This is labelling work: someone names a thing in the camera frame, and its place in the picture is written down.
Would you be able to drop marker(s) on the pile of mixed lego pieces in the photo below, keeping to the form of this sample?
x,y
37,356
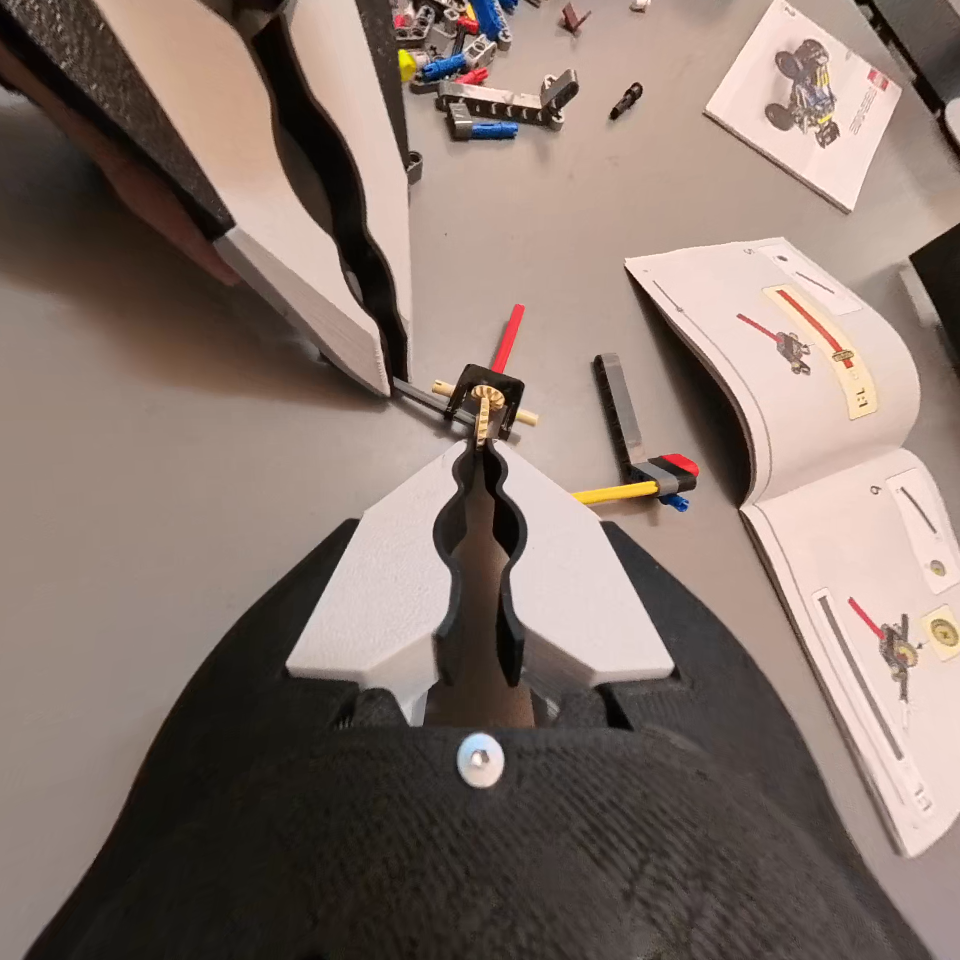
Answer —
x,y
450,45

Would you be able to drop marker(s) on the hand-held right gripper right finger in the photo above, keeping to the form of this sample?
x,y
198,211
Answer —
x,y
585,600

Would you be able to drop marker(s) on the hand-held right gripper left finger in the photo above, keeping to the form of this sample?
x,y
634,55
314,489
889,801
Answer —
x,y
367,600

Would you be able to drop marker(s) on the closed lego instruction booklet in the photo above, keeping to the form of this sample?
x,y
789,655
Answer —
x,y
757,112

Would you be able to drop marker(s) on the grey lego beam assembly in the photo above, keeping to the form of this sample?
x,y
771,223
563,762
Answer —
x,y
502,101

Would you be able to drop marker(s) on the black lego beam yellow axle assembly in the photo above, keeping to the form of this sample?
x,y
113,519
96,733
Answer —
x,y
626,420

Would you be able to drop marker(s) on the open lego instruction booklet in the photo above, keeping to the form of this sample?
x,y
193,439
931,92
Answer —
x,y
840,540

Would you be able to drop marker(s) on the grey lego connector blue pin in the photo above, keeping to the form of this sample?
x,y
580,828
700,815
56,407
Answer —
x,y
480,129

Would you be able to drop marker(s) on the dark lego set box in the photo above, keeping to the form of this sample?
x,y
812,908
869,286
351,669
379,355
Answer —
x,y
941,277

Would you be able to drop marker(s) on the dark red lego piece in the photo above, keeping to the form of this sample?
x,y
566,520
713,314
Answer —
x,y
577,16

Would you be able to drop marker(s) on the person's left hand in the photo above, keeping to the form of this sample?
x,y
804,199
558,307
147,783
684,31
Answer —
x,y
127,187

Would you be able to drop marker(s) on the tan lego bevel gear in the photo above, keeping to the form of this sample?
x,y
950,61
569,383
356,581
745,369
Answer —
x,y
486,416

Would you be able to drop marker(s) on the black lego frame axle assembly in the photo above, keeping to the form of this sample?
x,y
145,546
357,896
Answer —
x,y
491,379

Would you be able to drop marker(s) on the small dark grey lego piece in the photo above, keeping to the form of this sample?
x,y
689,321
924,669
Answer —
x,y
414,163

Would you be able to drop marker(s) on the black lego pin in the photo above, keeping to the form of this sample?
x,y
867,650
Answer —
x,y
626,101

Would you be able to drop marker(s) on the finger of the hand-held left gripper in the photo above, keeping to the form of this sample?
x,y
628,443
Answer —
x,y
225,135
352,97

